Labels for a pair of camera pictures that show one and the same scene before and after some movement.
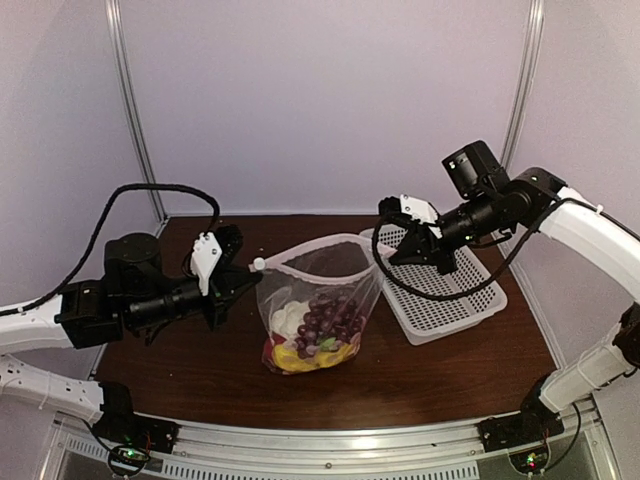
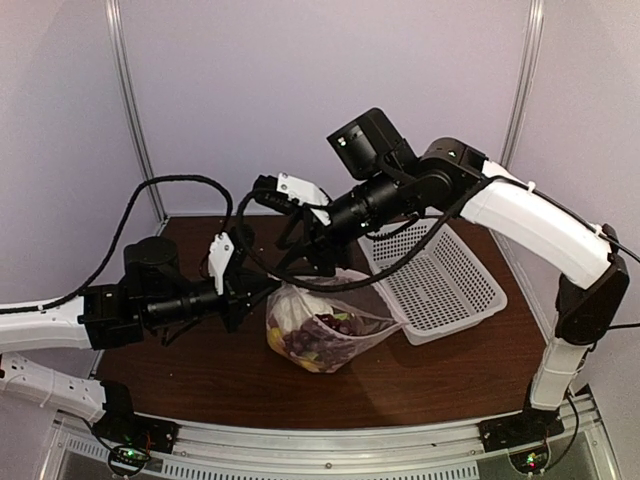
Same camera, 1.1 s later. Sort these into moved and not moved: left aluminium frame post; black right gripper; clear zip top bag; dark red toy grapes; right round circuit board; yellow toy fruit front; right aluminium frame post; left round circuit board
Moved: black right gripper; yellow toy fruit front; clear zip top bag; dark red toy grapes
Not moved: right aluminium frame post; right round circuit board; left aluminium frame post; left round circuit board
